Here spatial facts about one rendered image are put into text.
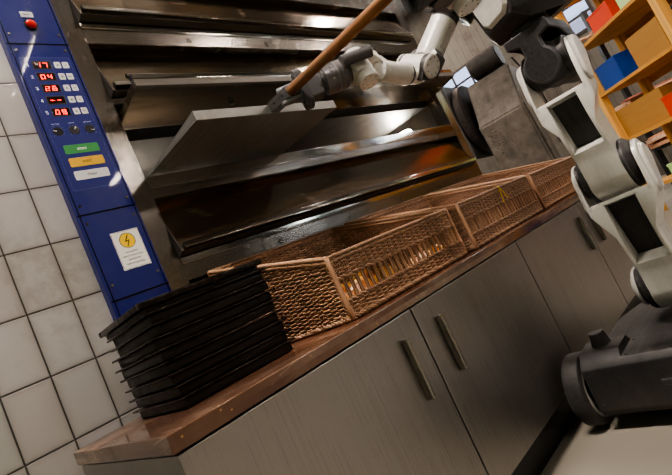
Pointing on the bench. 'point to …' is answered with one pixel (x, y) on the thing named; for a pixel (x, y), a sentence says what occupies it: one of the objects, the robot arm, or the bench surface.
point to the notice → (130, 248)
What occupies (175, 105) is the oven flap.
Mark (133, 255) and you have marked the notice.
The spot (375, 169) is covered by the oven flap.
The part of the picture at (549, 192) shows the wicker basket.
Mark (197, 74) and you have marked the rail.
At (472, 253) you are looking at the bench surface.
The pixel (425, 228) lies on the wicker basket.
